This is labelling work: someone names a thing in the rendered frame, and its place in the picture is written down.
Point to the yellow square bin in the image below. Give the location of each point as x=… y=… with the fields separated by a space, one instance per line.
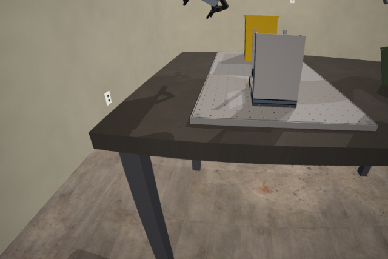
x=263 y=24

